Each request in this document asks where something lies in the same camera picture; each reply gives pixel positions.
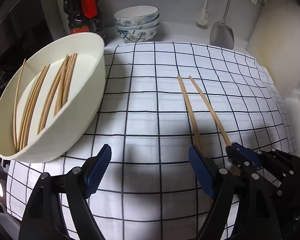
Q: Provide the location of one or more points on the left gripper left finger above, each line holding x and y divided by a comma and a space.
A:
80, 183

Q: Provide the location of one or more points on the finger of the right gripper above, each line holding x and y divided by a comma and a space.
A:
248, 153
237, 158

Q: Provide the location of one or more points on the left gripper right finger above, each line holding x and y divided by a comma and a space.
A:
221, 185

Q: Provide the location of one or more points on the white black checkered cloth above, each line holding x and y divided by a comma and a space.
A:
149, 190

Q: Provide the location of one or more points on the large white round bowl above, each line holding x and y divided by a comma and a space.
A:
64, 129

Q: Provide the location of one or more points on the cream cutting board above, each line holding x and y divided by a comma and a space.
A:
275, 43

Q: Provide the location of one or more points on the metal spatula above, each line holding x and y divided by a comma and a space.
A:
221, 35

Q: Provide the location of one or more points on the bottom floral ceramic bowl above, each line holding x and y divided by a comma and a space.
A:
138, 35

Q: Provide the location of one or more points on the floral ceramic bowl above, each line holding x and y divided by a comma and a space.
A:
138, 35
151, 24
136, 15

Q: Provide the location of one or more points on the middle floral ceramic bowl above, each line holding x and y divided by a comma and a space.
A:
151, 24

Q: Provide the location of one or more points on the top floral ceramic bowl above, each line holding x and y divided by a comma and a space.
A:
136, 15

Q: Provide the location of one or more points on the dark soy sauce bottle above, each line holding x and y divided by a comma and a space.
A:
84, 16

